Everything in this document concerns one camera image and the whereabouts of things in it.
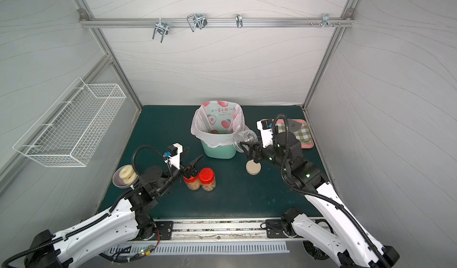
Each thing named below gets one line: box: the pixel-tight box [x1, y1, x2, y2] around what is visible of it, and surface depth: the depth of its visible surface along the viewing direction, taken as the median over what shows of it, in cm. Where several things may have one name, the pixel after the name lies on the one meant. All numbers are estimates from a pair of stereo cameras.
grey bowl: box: [112, 164, 140, 189], surface depth 85 cm
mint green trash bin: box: [200, 139, 237, 160], surface depth 93 cm
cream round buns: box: [119, 164, 138, 186], surface depth 86 cm
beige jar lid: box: [245, 159, 262, 176], surface depth 92 cm
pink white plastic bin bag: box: [190, 100, 250, 149], surface depth 90 cm
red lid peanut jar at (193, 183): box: [183, 171, 201, 191], surface depth 85 cm
